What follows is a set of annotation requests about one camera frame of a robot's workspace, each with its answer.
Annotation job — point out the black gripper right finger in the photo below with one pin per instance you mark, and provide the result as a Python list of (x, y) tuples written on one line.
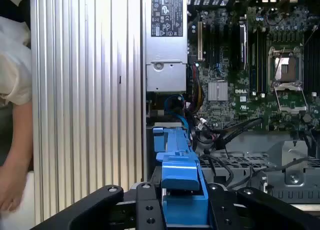
[(220, 210)]

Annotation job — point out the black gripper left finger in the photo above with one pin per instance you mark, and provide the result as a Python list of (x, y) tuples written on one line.
[(145, 210)]

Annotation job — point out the hard disk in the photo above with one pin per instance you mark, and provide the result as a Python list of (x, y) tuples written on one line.
[(180, 170)]

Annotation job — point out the black RAM slot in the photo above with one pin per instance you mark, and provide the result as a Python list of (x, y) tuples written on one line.
[(265, 60), (257, 60), (261, 60), (252, 60)]

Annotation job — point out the black expansion slot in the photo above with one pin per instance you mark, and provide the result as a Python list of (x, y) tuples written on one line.
[(217, 43), (208, 43)]

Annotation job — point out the white expansion slot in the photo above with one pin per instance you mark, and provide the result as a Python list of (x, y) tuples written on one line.
[(200, 40)]

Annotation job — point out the person bare hand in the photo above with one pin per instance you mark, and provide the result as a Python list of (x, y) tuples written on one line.
[(13, 187)]

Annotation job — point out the metal drive cage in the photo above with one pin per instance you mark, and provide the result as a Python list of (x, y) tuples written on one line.
[(287, 150)]

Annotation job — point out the green motherboard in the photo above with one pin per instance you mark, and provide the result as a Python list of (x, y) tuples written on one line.
[(240, 107)]

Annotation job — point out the silver chipset heat sink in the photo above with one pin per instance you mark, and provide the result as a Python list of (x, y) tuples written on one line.
[(218, 91)]

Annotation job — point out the metal socket cover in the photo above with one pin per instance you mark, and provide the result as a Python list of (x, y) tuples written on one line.
[(295, 109)]

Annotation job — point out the silver power supply unit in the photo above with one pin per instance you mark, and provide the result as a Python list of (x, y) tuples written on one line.
[(166, 77)]

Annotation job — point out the black PC case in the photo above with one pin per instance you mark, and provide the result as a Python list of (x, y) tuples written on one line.
[(144, 65)]

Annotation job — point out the CPU socket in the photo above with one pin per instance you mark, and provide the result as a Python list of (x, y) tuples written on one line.
[(287, 68)]

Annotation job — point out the thin metal locking lever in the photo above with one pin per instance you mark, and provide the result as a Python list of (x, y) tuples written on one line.
[(310, 35), (280, 61)]

